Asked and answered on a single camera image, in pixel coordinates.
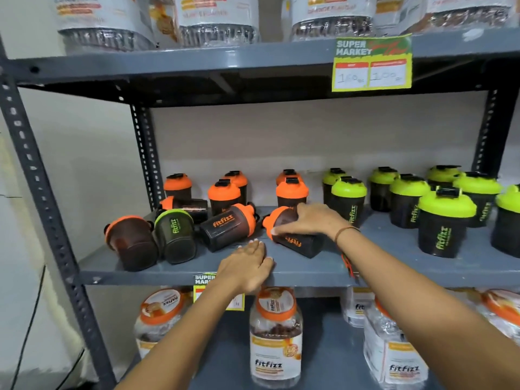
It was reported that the person's right hand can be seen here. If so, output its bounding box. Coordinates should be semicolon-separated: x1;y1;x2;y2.
270;203;361;242

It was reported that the person's left hand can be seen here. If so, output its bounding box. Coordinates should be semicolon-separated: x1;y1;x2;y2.
215;239;275;297

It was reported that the black shaker bottle orange lid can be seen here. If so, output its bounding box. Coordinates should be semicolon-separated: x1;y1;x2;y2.
262;206;326;259

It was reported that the person's right forearm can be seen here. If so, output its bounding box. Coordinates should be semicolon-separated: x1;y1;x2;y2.
335;227;520;390

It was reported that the person's left forearm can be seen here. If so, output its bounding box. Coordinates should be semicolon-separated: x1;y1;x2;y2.
115;280;245;390

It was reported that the small yellow green price tag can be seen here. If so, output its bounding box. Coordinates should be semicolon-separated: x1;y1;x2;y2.
193;273;245;312

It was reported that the orange thread wristband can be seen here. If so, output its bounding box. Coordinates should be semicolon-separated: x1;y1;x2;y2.
334;226;361;245

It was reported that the group of orange-lidded black shakers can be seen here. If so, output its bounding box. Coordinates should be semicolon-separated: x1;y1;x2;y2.
104;169;310;272

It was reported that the clear jar orange lid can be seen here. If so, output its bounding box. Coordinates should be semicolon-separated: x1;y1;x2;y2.
363;296;430;388
134;287;192;360
340;286;376;329
474;289;520;346
249;286;304;389

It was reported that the black shaker bottle green lid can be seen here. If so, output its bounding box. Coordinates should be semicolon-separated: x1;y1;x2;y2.
154;209;198;265

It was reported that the group of green-lidded black shakers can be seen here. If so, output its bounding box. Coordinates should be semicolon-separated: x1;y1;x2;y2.
322;165;520;259

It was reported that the gray metal shelving rack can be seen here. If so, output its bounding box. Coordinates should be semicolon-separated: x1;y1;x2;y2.
0;26;520;390

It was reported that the large yellow green price tag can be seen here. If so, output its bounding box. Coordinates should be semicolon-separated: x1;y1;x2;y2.
331;34;413;92

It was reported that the row of clear labelled jars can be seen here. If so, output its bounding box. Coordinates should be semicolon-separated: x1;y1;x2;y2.
54;0;517;52

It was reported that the short black cable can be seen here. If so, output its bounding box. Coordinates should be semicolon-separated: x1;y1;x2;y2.
55;347;87;390

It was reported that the long black cable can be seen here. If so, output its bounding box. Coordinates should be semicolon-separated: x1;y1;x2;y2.
9;264;47;390

